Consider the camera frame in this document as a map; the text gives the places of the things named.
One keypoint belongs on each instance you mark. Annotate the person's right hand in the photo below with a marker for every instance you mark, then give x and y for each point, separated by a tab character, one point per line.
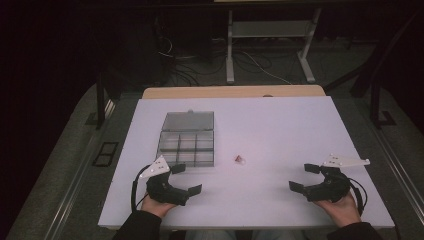
345	211

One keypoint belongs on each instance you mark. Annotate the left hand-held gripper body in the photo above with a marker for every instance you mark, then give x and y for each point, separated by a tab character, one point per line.
163	191

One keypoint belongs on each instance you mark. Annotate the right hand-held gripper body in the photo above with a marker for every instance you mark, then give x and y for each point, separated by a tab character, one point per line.
331	190

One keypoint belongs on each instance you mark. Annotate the clear plastic compartment box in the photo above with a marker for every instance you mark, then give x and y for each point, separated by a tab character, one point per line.
186	140

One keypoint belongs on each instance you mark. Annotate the white metal stand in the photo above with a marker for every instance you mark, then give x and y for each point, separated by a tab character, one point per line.
266	29

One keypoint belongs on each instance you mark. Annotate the small red and clear item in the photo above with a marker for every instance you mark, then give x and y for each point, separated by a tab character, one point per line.
239	159

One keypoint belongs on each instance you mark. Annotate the metal floor rail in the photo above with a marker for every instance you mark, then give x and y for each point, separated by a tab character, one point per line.
76	173
400	173

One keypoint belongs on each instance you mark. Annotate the person's left hand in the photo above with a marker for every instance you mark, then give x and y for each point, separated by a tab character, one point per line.
156	208

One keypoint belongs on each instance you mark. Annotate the black stand leg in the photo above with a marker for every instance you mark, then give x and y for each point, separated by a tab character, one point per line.
100	100
376	100

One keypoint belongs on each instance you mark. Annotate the wooden table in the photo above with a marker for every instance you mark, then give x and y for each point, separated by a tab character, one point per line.
216	91

